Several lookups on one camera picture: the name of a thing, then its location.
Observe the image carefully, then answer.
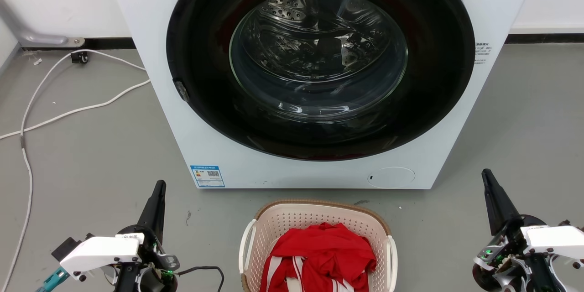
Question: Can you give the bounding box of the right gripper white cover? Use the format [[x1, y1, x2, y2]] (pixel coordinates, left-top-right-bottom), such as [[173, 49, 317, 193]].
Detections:
[[472, 168, 584, 292]]

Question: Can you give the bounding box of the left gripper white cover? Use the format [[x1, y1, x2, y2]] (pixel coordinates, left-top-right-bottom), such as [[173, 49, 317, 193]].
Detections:
[[59, 180, 180, 292]]

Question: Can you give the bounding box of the cream plastic laundry basket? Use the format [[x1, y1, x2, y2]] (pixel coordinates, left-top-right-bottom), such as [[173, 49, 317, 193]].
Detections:
[[238, 199, 398, 292]]

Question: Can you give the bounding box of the blue energy label sticker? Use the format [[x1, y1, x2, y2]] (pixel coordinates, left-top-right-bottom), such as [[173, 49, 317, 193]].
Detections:
[[190, 165, 225, 188]]

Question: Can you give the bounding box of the round white filter cover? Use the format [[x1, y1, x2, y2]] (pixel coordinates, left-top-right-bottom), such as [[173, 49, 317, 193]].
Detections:
[[367, 167, 416, 189]]

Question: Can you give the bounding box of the black round washer door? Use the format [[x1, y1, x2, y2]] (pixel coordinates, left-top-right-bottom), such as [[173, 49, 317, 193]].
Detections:
[[166, 0, 476, 162]]

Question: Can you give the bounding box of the teal plastic connector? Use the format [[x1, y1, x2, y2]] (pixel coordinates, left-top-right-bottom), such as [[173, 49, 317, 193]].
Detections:
[[36, 266, 70, 292]]

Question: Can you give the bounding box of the small text warning sticker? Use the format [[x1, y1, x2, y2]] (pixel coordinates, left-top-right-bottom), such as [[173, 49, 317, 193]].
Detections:
[[474, 42, 493, 65]]

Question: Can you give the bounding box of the red and white garment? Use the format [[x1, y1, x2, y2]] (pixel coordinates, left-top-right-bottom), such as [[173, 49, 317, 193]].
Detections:
[[259, 222, 377, 292]]

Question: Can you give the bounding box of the white front-load washing machine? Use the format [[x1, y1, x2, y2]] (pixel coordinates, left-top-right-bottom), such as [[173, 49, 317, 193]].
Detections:
[[102, 0, 542, 190]]

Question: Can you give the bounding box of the grey metal floor pipe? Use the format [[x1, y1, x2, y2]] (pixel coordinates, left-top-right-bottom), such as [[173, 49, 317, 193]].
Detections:
[[0, 0, 86, 49]]

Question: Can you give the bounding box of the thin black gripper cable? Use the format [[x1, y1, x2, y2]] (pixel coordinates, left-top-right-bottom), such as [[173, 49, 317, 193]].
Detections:
[[176, 266, 225, 292]]

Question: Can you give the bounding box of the white floor hose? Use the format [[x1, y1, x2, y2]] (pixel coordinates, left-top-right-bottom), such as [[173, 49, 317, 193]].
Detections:
[[0, 79, 151, 141]]

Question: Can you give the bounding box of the long white floor cable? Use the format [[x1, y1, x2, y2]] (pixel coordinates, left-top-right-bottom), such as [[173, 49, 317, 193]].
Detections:
[[0, 49, 147, 292]]

